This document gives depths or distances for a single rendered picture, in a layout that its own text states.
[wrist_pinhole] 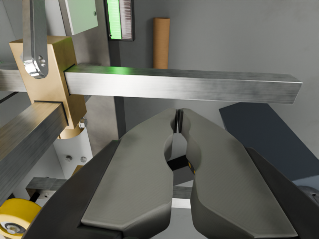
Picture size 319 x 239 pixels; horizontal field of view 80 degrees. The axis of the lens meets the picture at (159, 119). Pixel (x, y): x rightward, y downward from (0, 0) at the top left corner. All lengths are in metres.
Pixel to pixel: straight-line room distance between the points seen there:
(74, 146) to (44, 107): 0.40
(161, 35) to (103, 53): 0.63
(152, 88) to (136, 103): 0.99
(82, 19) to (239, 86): 0.24
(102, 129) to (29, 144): 0.27
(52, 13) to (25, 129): 0.33
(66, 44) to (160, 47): 0.77
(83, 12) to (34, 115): 0.17
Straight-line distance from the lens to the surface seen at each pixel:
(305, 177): 0.85
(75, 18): 0.31
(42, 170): 0.67
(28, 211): 0.43
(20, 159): 0.23
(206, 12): 1.09
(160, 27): 1.00
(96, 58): 0.41
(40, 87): 0.28
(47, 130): 0.26
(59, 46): 0.26
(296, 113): 1.47
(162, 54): 1.02
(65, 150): 0.70
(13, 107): 0.56
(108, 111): 0.45
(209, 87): 0.25
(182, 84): 0.24
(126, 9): 0.38
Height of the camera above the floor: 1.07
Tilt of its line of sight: 57 degrees down
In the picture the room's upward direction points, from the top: 174 degrees counter-clockwise
